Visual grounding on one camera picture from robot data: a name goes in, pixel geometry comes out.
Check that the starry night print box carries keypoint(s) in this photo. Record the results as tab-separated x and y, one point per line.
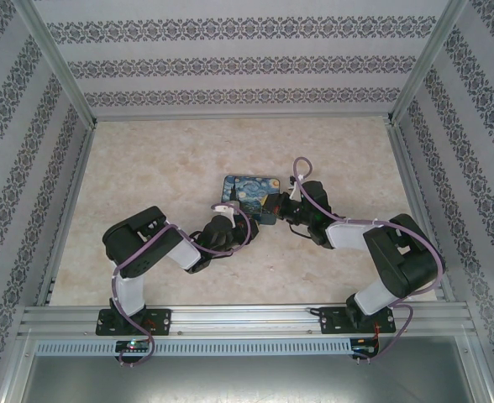
247	189

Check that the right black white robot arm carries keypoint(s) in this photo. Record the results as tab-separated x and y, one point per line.
398	260

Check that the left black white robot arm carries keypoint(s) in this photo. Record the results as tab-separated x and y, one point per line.
138	239

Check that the grey metal panel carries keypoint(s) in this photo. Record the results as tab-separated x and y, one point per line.
247	380

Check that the left controller circuit board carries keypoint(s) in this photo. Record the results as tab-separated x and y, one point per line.
132	345

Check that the controller circuit board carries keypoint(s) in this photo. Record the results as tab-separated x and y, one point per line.
365	347
132	345

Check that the right controller circuit board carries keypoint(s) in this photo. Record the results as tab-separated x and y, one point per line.
365	347

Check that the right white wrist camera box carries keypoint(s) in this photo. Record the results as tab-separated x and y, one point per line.
295	189

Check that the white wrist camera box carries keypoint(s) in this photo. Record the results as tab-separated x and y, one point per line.
226	208
295	189

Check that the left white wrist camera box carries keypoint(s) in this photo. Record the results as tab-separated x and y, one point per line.
226	208

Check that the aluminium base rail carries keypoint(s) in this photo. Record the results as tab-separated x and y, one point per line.
247	319

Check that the aluminium side rail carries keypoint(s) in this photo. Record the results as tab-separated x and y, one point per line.
72	197
415	184

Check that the aluminium frame post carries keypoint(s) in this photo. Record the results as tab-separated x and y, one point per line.
423	67
58	63

